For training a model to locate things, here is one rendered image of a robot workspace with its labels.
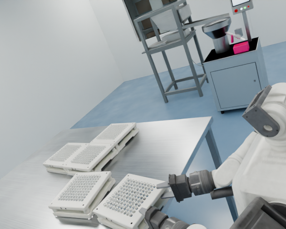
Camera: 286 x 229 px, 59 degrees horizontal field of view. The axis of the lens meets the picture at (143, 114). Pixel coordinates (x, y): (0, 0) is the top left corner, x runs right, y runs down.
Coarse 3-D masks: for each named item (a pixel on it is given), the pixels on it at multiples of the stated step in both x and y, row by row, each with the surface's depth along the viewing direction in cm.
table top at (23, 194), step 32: (96, 128) 215; (160, 128) 169; (192, 128) 153; (32, 160) 205; (128, 160) 148; (160, 160) 136; (192, 160) 131; (0, 192) 175; (32, 192) 158; (0, 224) 139; (32, 224) 128; (64, 224) 119; (96, 224) 111
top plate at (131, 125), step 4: (112, 124) 188; (128, 124) 176; (132, 124) 174; (128, 128) 171; (132, 128) 172; (124, 132) 167; (128, 132) 170; (120, 136) 164; (124, 136) 166; (92, 140) 176; (96, 140) 173; (100, 140) 170; (104, 140) 168; (108, 140) 165; (112, 140) 163; (116, 140) 161; (120, 140) 163; (116, 144) 160
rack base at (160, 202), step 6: (168, 198) 107; (156, 204) 104; (162, 204) 104; (102, 222) 108; (108, 222) 105; (114, 228) 103; (120, 228) 100; (126, 228) 99; (138, 228) 96; (144, 228) 96
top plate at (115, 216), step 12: (144, 180) 113; (156, 180) 110; (144, 192) 106; (156, 192) 103; (108, 204) 108; (120, 204) 105; (132, 204) 102; (144, 204) 100; (108, 216) 101; (120, 216) 99; (132, 216) 96; (132, 228) 92
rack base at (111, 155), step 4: (112, 152) 159; (116, 152) 160; (108, 156) 156; (112, 156) 157; (104, 160) 154; (108, 160) 154; (100, 164) 151; (104, 164) 152; (96, 168) 149; (100, 168) 149; (68, 172) 158; (72, 172) 156; (76, 172) 154; (80, 172) 152
